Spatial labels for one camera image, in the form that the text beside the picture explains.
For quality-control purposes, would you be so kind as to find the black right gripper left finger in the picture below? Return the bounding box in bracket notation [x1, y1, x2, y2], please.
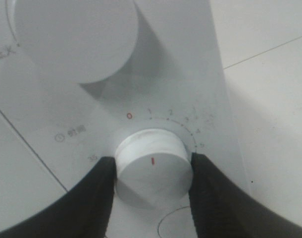
[0, 157, 116, 238]

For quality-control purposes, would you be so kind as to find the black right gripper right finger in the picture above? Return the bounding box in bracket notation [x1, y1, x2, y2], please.
[189, 153, 302, 238]

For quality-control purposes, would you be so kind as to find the round white door button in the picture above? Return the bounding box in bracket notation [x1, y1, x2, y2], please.
[157, 205, 198, 238]

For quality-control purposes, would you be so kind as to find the white microwave door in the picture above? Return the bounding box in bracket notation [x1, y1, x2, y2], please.
[0, 110, 67, 232]

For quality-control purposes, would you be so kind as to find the white microwave knob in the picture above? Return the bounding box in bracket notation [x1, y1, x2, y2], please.
[115, 128, 193, 209]
[14, 0, 139, 83]

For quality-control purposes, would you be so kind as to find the white microwave oven body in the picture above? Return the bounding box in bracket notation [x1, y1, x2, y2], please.
[0, 0, 247, 238]

